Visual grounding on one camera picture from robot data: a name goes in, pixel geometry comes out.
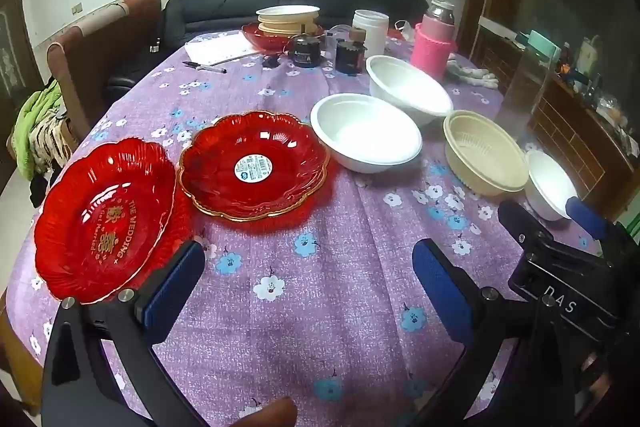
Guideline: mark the green blanket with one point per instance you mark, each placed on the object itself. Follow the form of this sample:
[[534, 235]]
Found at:
[[30, 122]]

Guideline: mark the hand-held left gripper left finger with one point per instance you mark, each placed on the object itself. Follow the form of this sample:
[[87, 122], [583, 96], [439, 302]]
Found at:
[[172, 282]]

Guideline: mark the white gloves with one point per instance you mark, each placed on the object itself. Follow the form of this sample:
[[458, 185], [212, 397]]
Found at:
[[472, 74]]

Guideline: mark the small white bowl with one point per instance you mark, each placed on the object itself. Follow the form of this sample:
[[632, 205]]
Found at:
[[547, 182]]

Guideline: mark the person's left hand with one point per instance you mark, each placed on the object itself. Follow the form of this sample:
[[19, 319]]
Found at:
[[270, 413]]

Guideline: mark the white paper sheets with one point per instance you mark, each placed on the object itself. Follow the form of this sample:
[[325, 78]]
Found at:
[[220, 49]]

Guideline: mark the red plastic plate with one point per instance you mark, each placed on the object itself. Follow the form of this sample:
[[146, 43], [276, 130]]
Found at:
[[260, 38]]

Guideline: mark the brown patterned blanket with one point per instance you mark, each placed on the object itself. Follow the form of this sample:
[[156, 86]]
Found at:
[[52, 142]]

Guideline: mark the wooden cabinet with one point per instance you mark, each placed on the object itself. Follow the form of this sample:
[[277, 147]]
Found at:
[[575, 142]]

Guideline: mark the large white bowl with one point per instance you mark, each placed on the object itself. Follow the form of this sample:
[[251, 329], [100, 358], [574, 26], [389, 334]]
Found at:
[[405, 82], [365, 127]]

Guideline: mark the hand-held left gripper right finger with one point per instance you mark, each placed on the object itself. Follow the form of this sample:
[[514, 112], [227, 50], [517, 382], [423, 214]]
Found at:
[[442, 287]]

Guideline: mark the red plate with white sticker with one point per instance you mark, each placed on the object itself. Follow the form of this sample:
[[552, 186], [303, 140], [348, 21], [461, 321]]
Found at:
[[280, 147]]

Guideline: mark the purple floral tablecloth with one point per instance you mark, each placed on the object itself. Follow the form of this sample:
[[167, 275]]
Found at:
[[325, 257]]

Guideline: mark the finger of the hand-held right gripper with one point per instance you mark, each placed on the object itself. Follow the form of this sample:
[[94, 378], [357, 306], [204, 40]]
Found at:
[[520, 222], [585, 212]]

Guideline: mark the red plate with gold print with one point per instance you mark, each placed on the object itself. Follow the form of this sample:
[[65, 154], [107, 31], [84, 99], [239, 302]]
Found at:
[[75, 227]]

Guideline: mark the dark clothes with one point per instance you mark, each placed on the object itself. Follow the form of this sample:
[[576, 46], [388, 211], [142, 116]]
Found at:
[[39, 192]]

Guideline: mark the teal box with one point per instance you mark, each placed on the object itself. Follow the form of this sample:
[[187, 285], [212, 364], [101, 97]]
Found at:
[[544, 43]]

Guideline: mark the black pen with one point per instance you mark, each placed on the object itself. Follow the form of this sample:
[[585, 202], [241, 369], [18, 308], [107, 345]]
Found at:
[[202, 67]]

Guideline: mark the brown armchair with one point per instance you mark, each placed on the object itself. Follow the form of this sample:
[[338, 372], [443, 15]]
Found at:
[[105, 52]]

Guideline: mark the black leather sofa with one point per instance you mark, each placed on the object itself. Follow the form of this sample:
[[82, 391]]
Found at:
[[210, 14]]

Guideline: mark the white plastic jar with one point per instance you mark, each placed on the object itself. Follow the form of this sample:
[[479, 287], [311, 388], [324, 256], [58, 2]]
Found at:
[[372, 34]]

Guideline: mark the pink sleeved jar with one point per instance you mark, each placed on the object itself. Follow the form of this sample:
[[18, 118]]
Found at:
[[432, 49]]

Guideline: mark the black box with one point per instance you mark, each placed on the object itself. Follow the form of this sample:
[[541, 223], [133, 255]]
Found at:
[[349, 57]]

